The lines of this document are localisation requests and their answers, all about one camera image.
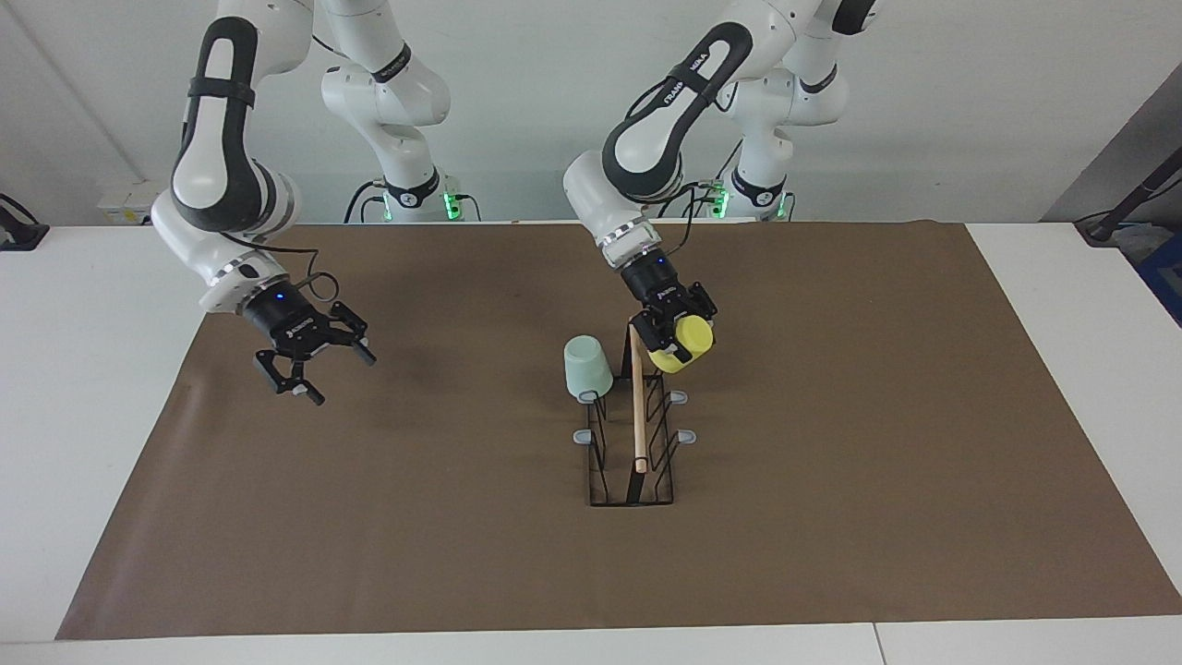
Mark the yellow plastic cup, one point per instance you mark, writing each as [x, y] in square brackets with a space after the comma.
[685, 344]

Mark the pale green plastic cup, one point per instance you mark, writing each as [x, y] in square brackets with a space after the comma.
[588, 369]

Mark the white power strip box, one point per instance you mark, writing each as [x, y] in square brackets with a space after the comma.
[125, 199]

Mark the blue box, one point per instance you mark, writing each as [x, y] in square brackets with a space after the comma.
[1165, 282]

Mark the black stand pole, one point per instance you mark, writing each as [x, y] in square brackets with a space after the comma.
[1131, 199]

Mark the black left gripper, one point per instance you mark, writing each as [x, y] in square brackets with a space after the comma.
[657, 284]

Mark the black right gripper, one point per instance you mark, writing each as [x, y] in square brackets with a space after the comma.
[284, 319]

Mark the black clamp mount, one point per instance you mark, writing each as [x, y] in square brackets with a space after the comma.
[18, 231]

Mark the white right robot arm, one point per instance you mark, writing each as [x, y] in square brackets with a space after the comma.
[231, 166]

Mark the brown paper table mat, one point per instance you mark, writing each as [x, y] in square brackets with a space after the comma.
[462, 554]

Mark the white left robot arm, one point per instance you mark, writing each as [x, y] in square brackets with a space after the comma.
[683, 102]

